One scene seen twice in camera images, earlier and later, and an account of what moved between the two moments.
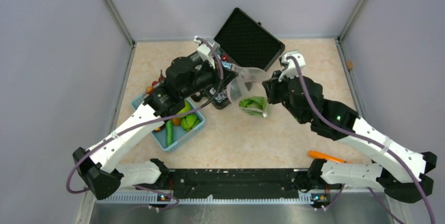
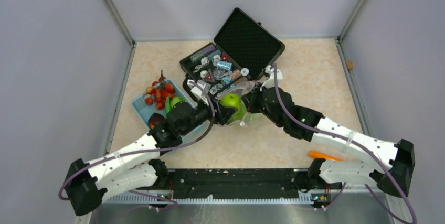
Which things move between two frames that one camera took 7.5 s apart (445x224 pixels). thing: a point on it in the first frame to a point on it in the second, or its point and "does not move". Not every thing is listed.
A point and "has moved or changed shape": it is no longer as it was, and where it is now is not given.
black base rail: (233, 182) does not move
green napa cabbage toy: (254, 105) has moved or changed shape
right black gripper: (272, 86) to (251, 98)
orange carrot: (320, 155) does not move
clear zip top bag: (246, 90) has moved or changed shape
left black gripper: (217, 79) to (224, 113)
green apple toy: (188, 107) has moved or changed shape
